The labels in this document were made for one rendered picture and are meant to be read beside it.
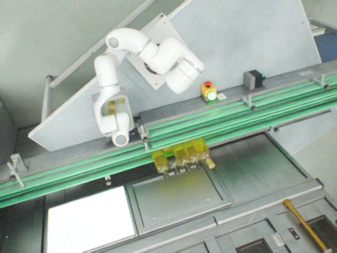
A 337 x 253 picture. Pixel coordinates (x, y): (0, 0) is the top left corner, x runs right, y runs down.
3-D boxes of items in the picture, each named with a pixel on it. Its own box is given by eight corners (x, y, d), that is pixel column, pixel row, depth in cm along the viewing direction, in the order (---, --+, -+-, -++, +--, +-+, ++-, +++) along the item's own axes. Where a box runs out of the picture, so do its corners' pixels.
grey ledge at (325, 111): (192, 142, 185) (199, 153, 176) (191, 131, 180) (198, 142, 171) (320, 104, 201) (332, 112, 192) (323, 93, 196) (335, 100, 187)
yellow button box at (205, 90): (200, 95, 171) (205, 101, 165) (199, 84, 166) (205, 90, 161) (211, 92, 172) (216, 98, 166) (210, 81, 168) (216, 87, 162)
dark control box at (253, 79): (243, 84, 176) (249, 90, 169) (243, 71, 171) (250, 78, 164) (255, 80, 177) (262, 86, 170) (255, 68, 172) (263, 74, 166)
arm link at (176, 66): (154, 74, 128) (167, 88, 116) (174, 50, 126) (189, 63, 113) (169, 85, 134) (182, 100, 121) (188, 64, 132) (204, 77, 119)
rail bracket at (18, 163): (21, 165, 157) (17, 196, 139) (8, 142, 147) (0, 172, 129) (31, 163, 158) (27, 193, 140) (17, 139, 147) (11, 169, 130)
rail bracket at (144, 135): (141, 143, 160) (147, 157, 150) (136, 118, 150) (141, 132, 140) (147, 141, 161) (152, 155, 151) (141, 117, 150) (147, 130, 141)
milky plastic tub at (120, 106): (102, 129, 163) (103, 138, 156) (90, 95, 149) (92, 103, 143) (132, 120, 166) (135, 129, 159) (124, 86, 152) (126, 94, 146)
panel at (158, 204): (47, 211, 154) (45, 271, 127) (45, 207, 152) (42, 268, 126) (204, 162, 170) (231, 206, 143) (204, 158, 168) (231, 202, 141)
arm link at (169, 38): (139, 56, 124) (164, 27, 121) (180, 93, 127) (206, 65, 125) (137, 56, 114) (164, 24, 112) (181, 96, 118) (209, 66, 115)
